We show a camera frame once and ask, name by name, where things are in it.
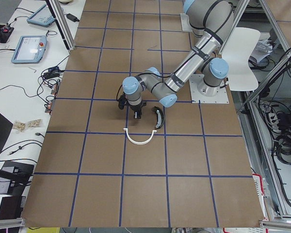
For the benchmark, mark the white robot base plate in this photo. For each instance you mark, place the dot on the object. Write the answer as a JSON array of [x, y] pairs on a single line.
[[201, 93]]

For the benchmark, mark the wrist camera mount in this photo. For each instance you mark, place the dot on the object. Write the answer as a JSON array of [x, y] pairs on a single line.
[[122, 102]]

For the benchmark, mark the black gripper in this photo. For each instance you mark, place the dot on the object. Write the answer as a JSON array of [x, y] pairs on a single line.
[[136, 108]]

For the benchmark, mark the far teach pendant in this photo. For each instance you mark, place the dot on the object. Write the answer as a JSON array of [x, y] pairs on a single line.
[[42, 17]]

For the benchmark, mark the white chair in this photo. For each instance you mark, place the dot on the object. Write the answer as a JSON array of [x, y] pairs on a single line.
[[236, 52]]

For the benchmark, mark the near teach pendant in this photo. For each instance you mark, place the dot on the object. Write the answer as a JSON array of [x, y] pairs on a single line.
[[30, 49]]

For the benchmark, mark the olive curved brake shoe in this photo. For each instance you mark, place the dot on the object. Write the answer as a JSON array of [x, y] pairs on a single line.
[[160, 117]]

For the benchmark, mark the teach pendant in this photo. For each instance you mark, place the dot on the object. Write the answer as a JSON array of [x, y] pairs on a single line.
[[30, 49], [42, 17]]

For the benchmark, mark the white curved bracket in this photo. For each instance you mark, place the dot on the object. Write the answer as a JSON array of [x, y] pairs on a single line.
[[139, 140]]

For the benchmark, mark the black power adapter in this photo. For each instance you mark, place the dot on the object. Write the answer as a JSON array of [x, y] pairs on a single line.
[[72, 17]]

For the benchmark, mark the aluminium frame post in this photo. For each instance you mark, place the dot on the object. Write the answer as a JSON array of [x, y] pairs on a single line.
[[59, 18]]

